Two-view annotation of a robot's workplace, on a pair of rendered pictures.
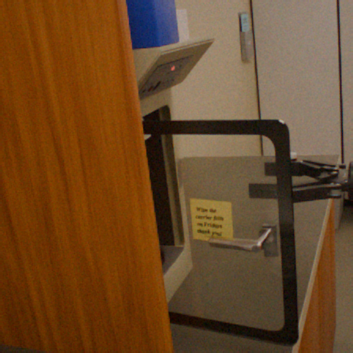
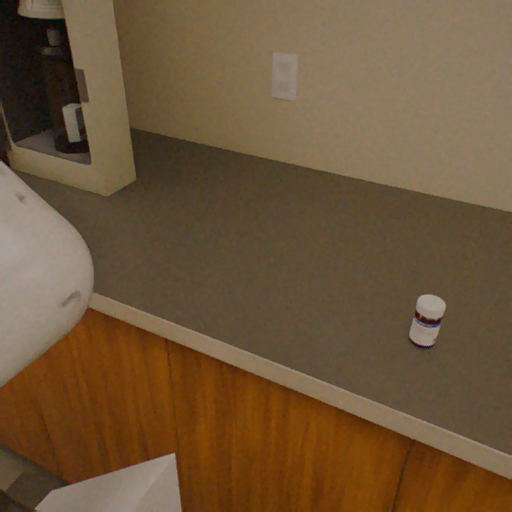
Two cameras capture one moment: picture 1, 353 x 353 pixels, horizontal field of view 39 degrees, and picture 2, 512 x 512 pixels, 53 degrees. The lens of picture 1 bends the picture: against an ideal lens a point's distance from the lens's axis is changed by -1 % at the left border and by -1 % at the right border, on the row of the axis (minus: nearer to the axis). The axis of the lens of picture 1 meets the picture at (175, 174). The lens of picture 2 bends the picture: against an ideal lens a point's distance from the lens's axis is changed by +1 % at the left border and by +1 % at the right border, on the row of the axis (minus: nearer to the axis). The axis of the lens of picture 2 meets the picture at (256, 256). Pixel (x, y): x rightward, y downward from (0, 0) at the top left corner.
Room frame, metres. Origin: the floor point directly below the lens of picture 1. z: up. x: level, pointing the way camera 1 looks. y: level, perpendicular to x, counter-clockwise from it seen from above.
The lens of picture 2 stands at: (1.63, -1.08, 1.52)
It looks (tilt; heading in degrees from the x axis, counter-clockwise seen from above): 34 degrees down; 94
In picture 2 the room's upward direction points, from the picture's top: 1 degrees clockwise
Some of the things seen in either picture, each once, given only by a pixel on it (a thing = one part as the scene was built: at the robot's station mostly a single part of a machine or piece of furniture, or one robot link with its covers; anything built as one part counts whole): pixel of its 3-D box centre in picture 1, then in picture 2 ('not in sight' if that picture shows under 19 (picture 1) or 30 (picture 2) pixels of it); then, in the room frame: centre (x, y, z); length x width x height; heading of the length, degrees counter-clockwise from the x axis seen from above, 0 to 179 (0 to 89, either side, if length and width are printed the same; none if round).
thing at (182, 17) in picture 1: (170, 26); not in sight; (1.06, -0.03, 1.54); 0.05 x 0.05 x 0.06; 51
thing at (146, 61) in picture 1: (167, 68); not in sight; (1.02, -0.01, 1.46); 0.32 x 0.12 x 0.10; 157
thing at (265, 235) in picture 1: (240, 239); not in sight; (0.75, -0.09, 1.20); 0.10 x 0.05 x 0.03; 60
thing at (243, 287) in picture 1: (208, 233); not in sight; (0.81, -0.04, 1.19); 0.30 x 0.01 x 0.40; 60
